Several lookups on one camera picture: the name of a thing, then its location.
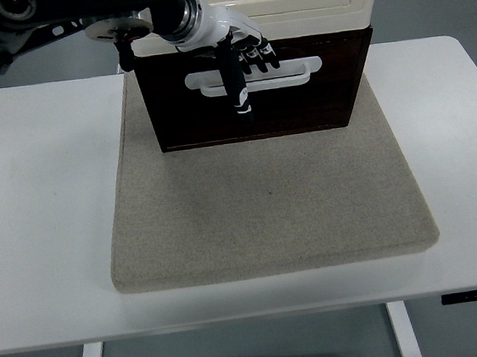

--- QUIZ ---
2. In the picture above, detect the white and black hand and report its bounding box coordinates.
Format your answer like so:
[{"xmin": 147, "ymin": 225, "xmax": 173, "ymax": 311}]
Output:
[{"xmin": 168, "ymin": 0, "xmax": 287, "ymax": 131}]

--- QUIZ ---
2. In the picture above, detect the white drawer handle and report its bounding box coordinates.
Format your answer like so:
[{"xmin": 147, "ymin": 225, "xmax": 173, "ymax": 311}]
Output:
[{"xmin": 182, "ymin": 54, "xmax": 326, "ymax": 101}]

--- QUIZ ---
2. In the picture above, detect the dark wooden drawer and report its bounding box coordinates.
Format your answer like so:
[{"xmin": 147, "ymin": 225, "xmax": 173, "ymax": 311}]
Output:
[{"xmin": 140, "ymin": 36, "xmax": 370, "ymax": 109}]

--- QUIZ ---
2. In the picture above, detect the cream plastic cabinet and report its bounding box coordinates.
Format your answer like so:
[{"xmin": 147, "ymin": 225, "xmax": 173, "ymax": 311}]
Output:
[{"xmin": 125, "ymin": 0, "xmax": 390, "ymax": 58}]

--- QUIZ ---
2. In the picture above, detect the dark wooden drawer housing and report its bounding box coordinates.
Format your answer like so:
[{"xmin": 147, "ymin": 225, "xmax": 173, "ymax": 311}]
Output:
[{"xmin": 130, "ymin": 24, "xmax": 384, "ymax": 156}]

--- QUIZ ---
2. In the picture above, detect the beige fabric mat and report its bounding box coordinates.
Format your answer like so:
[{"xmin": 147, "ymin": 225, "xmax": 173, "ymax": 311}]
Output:
[{"xmin": 89, "ymin": 33, "xmax": 443, "ymax": 296}]

